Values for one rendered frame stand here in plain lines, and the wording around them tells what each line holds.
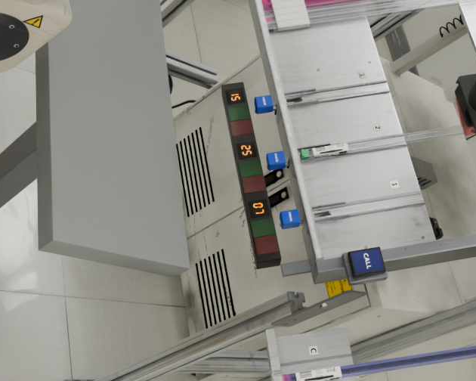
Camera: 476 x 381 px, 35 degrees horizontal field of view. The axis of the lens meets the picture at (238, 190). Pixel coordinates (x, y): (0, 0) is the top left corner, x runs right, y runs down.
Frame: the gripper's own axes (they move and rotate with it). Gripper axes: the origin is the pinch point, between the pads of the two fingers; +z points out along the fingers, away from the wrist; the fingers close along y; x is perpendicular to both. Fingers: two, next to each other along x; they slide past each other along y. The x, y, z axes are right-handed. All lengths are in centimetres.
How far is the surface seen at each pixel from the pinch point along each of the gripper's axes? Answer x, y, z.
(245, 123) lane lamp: 37.3, 8.7, 2.2
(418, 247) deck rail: 14.7, -19.6, -0.3
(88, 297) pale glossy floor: 74, 0, 58
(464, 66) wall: -86, 109, 165
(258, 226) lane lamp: 38.9, -10.6, 2.1
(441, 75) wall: -79, 111, 173
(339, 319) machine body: 22.1, -20.1, 37.0
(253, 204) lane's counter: 38.8, -6.7, 2.1
